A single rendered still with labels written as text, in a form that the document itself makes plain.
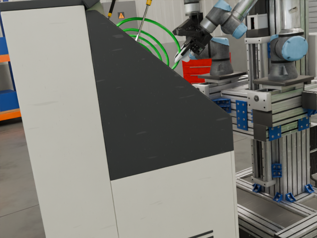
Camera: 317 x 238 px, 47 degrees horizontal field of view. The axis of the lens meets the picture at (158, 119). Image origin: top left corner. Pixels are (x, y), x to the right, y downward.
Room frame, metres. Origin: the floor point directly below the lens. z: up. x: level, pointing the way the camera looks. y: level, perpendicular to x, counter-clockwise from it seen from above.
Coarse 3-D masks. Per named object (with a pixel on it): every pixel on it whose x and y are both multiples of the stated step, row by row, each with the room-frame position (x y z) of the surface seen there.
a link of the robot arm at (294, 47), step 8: (280, 0) 1.77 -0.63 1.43; (288, 0) 1.73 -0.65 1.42; (296, 0) 1.73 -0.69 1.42; (280, 8) 1.78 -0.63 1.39; (288, 8) 1.73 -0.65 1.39; (296, 8) 1.73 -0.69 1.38; (288, 16) 1.73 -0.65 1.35; (296, 16) 1.73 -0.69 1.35; (288, 24) 1.73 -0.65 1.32; (296, 24) 1.73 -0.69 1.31; (280, 32) 1.76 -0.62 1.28; (288, 32) 1.72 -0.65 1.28; (296, 32) 1.71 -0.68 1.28; (280, 40) 1.76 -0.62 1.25; (288, 40) 1.70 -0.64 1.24; (296, 40) 1.70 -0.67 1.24; (304, 40) 1.71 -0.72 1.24; (280, 48) 1.76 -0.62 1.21; (288, 48) 1.70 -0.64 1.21; (296, 48) 1.70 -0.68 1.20; (304, 48) 1.70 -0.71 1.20; (280, 56) 1.80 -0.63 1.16; (288, 56) 1.71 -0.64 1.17; (296, 56) 1.71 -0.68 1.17
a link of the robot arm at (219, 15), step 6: (222, 0) 1.75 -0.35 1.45; (216, 6) 1.75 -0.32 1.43; (222, 6) 1.74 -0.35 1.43; (228, 6) 1.74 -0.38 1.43; (210, 12) 1.76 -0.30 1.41; (216, 12) 1.74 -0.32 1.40; (222, 12) 1.74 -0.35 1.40; (228, 12) 1.75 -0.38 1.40; (210, 18) 1.75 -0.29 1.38; (216, 18) 1.75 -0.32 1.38; (222, 18) 1.74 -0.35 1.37; (216, 24) 1.75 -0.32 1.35
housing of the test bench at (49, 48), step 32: (32, 0) 1.30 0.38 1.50; (64, 0) 1.34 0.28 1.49; (32, 32) 1.29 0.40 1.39; (64, 32) 1.33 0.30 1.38; (32, 64) 1.29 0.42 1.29; (64, 64) 1.32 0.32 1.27; (32, 96) 1.28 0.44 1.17; (64, 96) 1.32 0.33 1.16; (96, 96) 1.36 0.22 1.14; (32, 128) 1.27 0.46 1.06; (64, 128) 1.31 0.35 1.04; (96, 128) 1.35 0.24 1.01; (32, 160) 1.27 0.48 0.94; (64, 160) 1.30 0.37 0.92; (96, 160) 1.34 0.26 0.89; (64, 192) 1.30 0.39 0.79; (96, 192) 1.34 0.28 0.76; (64, 224) 1.29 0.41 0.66; (96, 224) 1.33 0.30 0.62
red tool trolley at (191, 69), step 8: (184, 64) 6.15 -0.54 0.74; (192, 64) 6.06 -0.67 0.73; (200, 64) 5.97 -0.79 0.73; (208, 64) 5.89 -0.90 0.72; (184, 72) 6.16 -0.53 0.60; (192, 72) 6.07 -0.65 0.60; (200, 72) 5.98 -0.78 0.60; (208, 72) 5.90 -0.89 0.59; (192, 80) 6.07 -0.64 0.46; (200, 80) 5.99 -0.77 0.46
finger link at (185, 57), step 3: (183, 48) 1.80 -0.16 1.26; (186, 51) 1.78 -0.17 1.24; (189, 51) 1.78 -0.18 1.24; (180, 54) 1.78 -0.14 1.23; (186, 54) 1.79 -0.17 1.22; (177, 57) 1.79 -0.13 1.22; (180, 57) 1.78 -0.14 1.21; (183, 57) 1.79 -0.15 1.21; (186, 57) 1.79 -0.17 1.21; (177, 60) 1.79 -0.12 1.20; (183, 60) 1.79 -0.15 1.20; (186, 60) 1.79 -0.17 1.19
